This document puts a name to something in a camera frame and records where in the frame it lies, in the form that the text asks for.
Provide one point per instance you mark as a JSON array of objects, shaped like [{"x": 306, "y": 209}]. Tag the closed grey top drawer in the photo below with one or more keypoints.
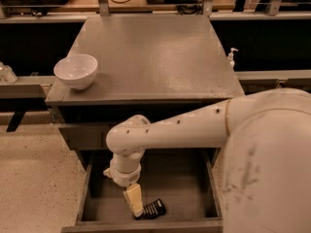
[{"x": 85, "y": 136}]

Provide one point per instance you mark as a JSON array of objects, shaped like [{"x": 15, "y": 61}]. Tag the white ceramic bowl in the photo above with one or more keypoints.
[{"x": 76, "y": 71}]

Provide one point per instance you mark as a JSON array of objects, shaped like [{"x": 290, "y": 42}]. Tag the white pump dispenser bottle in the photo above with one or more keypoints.
[{"x": 230, "y": 57}]

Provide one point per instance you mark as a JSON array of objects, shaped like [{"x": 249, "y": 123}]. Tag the dark rxbar chocolate bar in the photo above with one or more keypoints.
[{"x": 153, "y": 210}]

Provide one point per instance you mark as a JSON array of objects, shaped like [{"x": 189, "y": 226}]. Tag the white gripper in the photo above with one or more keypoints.
[{"x": 125, "y": 178}]

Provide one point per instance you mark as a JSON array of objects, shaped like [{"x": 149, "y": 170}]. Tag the open grey middle drawer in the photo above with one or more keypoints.
[{"x": 181, "y": 179}]

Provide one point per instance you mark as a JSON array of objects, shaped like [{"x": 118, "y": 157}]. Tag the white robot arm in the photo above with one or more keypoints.
[{"x": 266, "y": 139}]

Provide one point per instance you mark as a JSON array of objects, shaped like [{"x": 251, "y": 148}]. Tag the grey metal rail frame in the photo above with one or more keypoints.
[{"x": 211, "y": 7}]

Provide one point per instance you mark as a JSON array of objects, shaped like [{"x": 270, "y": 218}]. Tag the grey wooden drawer cabinet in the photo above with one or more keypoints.
[{"x": 157, "y": 67}]

